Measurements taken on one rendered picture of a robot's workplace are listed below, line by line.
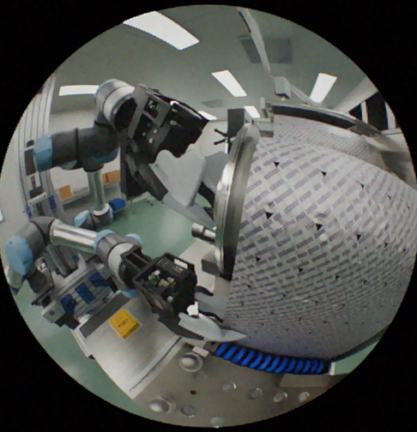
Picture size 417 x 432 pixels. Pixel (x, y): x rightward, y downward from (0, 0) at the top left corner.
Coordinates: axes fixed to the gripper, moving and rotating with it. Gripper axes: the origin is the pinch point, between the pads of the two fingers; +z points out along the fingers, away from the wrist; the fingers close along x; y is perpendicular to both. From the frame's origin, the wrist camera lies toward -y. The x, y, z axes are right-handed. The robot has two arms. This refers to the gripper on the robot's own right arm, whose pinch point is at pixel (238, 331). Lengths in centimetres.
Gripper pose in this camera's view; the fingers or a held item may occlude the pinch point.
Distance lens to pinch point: 21.8
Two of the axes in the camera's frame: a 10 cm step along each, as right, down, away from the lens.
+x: 4.8, -3.8, 7.9
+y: 0.0, -9.0, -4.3
